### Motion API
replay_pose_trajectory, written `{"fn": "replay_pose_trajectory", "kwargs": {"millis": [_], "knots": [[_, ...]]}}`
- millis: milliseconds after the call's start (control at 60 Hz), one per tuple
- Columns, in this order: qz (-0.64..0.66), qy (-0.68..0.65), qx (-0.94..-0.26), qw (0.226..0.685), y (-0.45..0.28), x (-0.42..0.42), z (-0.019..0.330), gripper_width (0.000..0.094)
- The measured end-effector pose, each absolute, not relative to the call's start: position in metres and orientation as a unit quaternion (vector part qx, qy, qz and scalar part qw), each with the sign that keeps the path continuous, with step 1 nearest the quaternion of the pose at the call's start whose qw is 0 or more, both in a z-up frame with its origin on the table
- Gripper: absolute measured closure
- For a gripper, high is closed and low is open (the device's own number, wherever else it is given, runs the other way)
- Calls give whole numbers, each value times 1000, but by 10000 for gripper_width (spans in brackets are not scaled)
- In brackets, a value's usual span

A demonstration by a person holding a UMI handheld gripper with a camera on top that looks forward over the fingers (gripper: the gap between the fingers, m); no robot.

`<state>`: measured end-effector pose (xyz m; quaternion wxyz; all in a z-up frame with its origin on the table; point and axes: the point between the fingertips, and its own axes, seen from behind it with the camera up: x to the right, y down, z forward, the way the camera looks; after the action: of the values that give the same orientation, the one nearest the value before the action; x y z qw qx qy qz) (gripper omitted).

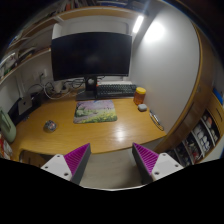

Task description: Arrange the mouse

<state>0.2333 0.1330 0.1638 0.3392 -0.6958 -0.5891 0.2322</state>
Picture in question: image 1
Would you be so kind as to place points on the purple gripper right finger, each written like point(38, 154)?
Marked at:
point(153, 166)

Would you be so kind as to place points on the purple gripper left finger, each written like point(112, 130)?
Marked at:
point(71, 166)

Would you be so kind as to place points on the shiny computer mouse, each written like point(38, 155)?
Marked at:
point(50, 126)

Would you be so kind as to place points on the floral mouse pad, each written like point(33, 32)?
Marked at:
point(94, 111)

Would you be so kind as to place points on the silver mini computer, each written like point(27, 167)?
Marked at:
point(24, 104)

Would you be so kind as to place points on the black computer monitor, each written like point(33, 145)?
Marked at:
point(89, 55)

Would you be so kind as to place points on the wooden side cabinet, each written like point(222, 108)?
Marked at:
point(200, 127)

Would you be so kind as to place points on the small grey earbud case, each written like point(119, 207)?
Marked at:
point(142, 107)

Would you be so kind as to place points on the orange jar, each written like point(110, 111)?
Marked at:
point(139, 95)

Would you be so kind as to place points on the green bag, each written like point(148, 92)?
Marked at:
point(7, 126)

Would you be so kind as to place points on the white power strip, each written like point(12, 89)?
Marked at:
point(62, 90)

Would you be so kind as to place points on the black keyboard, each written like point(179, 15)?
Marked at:
point(115, 90)

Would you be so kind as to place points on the white light bar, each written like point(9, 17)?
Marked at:
point(138, 24)

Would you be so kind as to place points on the wooden wall shelf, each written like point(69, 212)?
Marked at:
point(36, 39)

